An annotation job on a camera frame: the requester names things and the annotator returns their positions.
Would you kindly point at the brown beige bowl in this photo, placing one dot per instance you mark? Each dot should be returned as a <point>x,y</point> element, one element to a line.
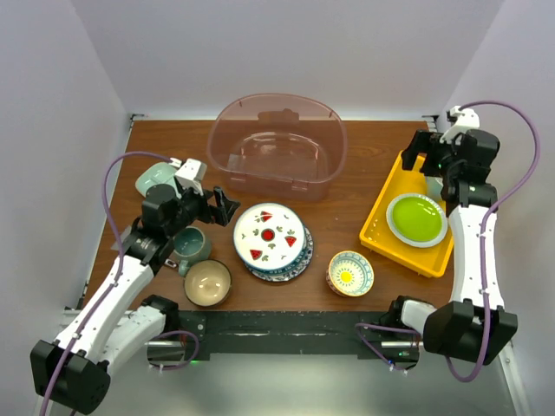
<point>208,283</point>

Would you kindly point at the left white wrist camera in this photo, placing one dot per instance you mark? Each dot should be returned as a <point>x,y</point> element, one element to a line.
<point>189,174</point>

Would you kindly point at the aluminium frame rail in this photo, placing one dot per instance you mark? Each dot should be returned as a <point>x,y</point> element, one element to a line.
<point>514,382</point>

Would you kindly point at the pink translucent plastic bin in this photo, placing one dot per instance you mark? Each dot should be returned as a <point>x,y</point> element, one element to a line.
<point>279,145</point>

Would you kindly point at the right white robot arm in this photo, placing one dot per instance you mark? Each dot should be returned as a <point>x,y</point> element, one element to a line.
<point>474,325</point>

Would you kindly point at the yellow plastic tray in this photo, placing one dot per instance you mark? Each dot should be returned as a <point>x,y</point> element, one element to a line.
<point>376,235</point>

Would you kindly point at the yellow flower patterned bowl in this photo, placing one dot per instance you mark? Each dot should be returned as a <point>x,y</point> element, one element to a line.
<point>350,274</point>

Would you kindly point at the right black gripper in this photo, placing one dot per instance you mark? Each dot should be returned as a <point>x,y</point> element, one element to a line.
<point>427,142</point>

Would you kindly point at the watermelon plate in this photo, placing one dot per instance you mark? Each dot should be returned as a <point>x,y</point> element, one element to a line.
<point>305,255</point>
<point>269,236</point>

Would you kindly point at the blue floral plate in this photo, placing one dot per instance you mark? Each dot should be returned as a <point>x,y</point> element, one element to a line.
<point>282,277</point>

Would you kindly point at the mint green rectangular dish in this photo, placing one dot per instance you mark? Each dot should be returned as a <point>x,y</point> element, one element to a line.
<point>158,174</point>

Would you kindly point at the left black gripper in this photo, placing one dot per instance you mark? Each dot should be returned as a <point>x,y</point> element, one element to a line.
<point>220,214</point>

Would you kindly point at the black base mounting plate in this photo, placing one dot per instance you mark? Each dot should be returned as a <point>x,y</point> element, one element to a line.
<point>304,332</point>

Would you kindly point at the teal ceramic cup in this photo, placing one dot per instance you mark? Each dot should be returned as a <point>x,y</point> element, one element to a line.
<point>191,246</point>

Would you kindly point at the green plate white rim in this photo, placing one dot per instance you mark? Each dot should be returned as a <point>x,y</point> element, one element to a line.
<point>417,220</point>

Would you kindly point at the light blue mug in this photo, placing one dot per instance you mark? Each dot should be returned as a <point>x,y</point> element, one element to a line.
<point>434,186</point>

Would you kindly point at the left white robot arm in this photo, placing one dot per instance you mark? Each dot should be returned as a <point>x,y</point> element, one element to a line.
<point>75,369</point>

